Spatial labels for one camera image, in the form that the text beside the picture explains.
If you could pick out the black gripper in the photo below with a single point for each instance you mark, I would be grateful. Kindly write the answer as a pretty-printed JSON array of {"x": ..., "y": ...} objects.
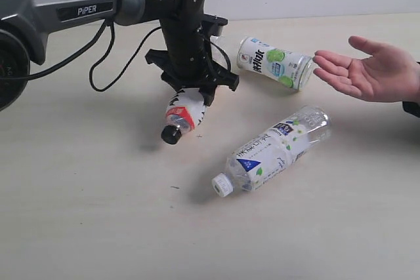
[{"x": 204, "y": 74}]

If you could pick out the pink peach drink bottle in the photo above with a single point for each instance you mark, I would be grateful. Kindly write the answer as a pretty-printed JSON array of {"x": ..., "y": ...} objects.
[{"x": 185, "y": 111}]

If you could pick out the clear bottle blue triangle label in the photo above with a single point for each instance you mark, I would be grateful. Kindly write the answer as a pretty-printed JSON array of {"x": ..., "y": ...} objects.
[{"x": 272, "y": 151}]

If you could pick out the bottle with green lime label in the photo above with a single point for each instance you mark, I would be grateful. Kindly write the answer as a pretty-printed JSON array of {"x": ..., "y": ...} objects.
[{"x": 290, "y": 69}]

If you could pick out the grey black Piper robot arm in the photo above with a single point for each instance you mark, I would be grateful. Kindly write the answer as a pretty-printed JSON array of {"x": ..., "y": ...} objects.
[{"x": 186, "y": 62}]

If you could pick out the open human hand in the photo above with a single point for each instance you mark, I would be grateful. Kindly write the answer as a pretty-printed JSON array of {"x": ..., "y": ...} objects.
[{"x": 389, "y": 74}]

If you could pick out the dark jacket sleeve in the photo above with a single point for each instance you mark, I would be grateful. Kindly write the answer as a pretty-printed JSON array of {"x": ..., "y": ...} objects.
[{"x": 412, "y": 109}]

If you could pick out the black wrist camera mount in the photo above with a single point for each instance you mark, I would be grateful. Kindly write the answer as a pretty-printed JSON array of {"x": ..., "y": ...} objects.
[{"x": 213, "y": 25}]

